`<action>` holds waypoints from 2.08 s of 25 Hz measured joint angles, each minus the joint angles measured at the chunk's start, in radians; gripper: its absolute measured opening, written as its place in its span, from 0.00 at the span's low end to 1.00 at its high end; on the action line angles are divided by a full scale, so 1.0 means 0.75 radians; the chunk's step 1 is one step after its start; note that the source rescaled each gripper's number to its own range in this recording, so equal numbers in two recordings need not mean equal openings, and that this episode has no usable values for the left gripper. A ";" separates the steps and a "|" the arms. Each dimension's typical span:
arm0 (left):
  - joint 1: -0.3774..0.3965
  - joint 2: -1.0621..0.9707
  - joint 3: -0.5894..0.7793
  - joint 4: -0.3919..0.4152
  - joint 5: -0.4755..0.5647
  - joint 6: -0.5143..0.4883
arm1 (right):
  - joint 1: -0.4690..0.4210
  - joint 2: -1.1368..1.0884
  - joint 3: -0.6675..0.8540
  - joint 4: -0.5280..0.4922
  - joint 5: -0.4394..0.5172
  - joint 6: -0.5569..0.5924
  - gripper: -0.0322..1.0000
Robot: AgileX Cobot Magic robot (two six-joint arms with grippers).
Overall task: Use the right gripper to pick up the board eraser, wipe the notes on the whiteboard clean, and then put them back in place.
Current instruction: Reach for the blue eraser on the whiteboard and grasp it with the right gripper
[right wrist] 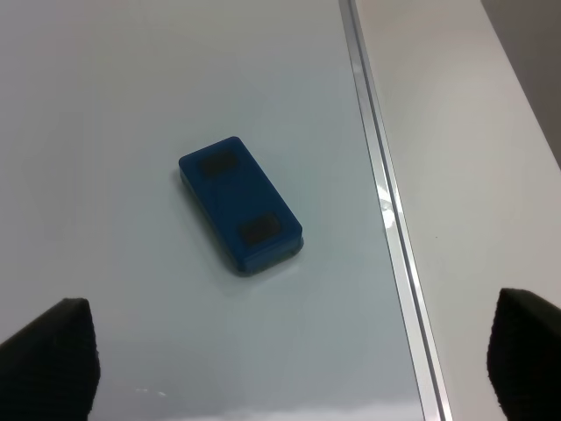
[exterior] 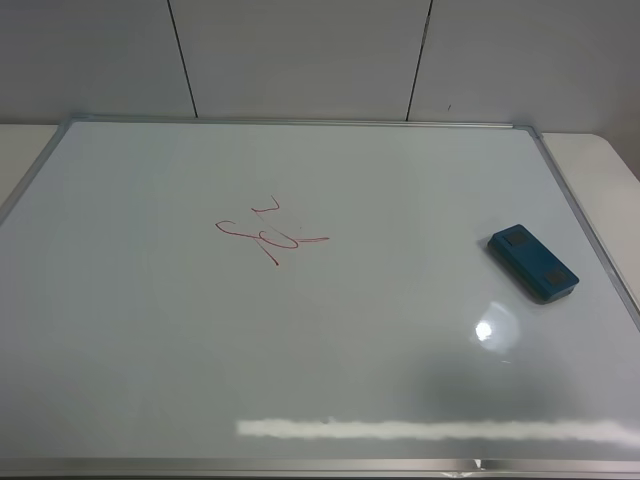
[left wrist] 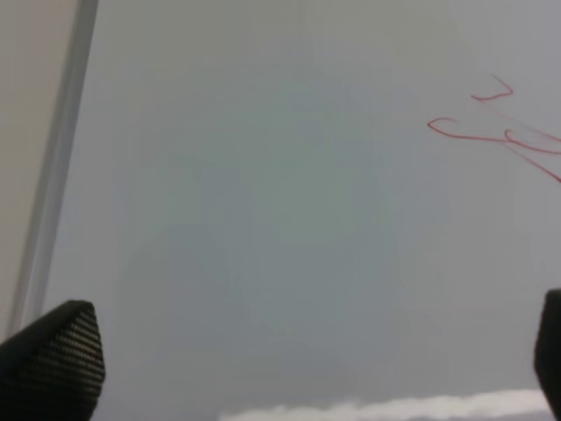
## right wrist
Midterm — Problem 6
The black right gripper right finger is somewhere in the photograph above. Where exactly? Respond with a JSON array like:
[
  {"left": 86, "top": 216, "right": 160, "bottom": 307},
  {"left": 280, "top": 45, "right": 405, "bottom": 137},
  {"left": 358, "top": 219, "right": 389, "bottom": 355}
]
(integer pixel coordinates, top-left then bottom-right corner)
[{"left": 486, "top": 289, "right": 560, "bottom": 420}]

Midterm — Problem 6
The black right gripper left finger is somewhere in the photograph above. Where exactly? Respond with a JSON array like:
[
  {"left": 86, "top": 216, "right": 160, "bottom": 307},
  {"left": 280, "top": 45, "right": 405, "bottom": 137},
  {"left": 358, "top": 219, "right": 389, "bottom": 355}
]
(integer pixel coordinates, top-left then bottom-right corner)
[{"left": 1, "top": 298, "right": 101, "bottom": 420}]

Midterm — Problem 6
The blue board eraser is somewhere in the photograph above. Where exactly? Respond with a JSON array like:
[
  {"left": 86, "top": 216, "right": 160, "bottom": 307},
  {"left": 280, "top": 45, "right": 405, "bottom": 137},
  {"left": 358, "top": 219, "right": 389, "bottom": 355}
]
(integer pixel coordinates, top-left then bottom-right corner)
[{"left": 178, "top": 137, "right": 304, "bottom": 276}]

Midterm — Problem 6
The white aluminium-framed whiteboard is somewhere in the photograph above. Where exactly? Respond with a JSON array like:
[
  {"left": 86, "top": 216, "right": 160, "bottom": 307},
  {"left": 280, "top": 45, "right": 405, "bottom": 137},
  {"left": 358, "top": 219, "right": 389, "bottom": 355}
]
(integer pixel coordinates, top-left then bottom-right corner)
[{"left": 1, "top": 1, "right": 451, "bottom": 420}]

